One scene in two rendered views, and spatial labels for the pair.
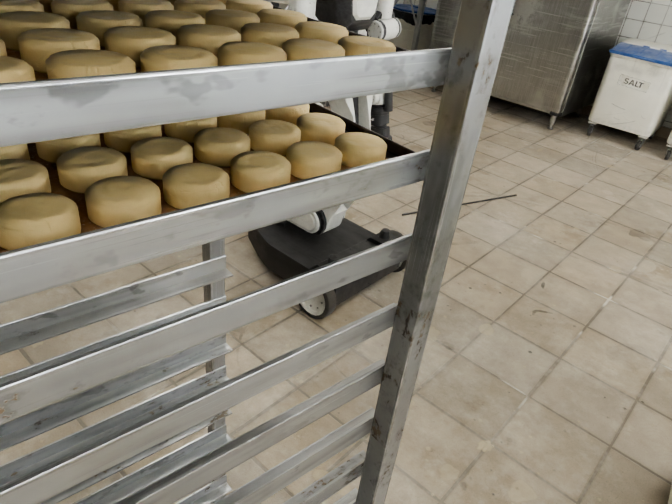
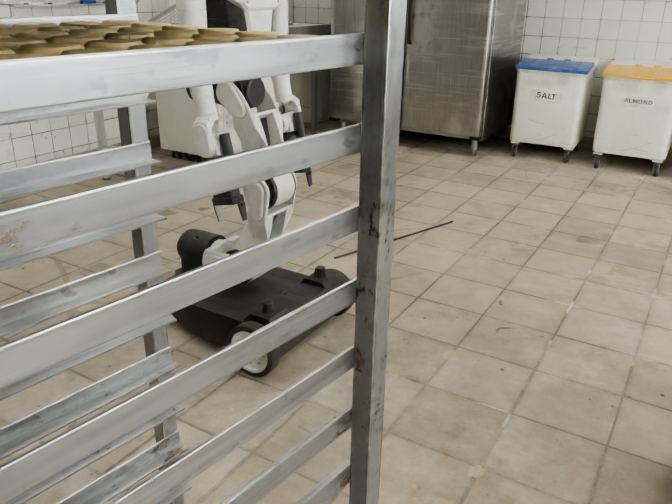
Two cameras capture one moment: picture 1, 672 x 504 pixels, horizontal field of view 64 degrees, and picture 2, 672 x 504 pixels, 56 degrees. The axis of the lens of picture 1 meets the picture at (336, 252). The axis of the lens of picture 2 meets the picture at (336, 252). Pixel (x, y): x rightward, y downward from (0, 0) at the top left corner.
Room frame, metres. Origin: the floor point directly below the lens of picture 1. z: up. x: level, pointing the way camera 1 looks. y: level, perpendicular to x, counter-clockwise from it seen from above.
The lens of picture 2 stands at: (-0.18, 0.04, 1.29)
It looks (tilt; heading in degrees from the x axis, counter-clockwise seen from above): 23 degrees down; 352
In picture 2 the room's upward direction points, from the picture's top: 1 degrees clockwise
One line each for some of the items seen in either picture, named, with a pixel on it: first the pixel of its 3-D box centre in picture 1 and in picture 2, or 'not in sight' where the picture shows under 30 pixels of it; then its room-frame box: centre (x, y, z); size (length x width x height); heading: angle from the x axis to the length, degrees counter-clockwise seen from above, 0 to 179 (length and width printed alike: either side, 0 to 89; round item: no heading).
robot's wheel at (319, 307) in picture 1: (314, 294); (253, 349); (1.76, 0.06, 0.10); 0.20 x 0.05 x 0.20; 52
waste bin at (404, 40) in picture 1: (411, 39); (309, 85); (6.32, -0.53, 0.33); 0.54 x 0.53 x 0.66; 52
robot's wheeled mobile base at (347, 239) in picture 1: (318, 231); (245, 281); (2.12, 0.09, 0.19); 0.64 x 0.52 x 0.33; 52
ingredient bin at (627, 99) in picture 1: (637, 93); (552, 107); (4.79, -2.39, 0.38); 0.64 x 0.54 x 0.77; 144
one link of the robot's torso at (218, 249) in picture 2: (315, 211); (238, 259); (2.14, 0.11, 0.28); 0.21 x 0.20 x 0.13; 52
